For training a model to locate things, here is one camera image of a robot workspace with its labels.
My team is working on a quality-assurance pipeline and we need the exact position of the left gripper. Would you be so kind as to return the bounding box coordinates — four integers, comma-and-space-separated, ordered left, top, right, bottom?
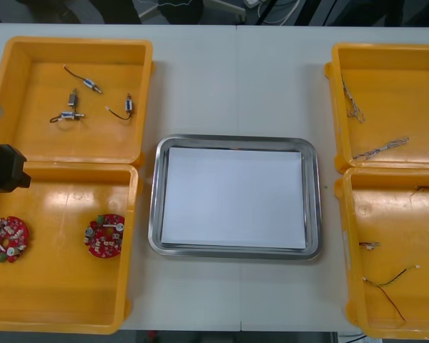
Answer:
0, 143, 31, 194

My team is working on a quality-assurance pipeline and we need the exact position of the round red circuit board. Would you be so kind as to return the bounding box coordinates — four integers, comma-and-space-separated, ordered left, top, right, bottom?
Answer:
0, 215, 32, 264
84, 213, 125, 259

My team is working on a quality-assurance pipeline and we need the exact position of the red green-yellow wire harness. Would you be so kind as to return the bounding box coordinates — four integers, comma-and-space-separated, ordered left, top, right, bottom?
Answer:
358, 241, 421, 322

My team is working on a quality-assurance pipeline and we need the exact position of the blue-white twisted wire harness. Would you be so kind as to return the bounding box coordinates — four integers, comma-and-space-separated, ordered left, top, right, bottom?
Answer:
341, 73, 366, 124
353, 136, 410, 160

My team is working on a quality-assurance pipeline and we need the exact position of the yellow-orange plastic bin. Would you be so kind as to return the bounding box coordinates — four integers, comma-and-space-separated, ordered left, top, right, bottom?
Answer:
334, 166, 429, 339
324, 42, 429, 174
0, 162, 144, 335
0, 35, 154, 169

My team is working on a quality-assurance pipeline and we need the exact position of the steel tray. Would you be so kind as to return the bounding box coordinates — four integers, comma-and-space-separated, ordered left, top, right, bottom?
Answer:
147, 134, 325, 262

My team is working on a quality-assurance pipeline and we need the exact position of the white sheet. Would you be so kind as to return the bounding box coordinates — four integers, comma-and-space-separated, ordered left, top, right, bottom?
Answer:
160, 146, 307, 249

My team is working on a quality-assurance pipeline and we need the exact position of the grey chair base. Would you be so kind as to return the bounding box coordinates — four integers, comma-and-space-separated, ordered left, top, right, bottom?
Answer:
134, 0, 247, 23

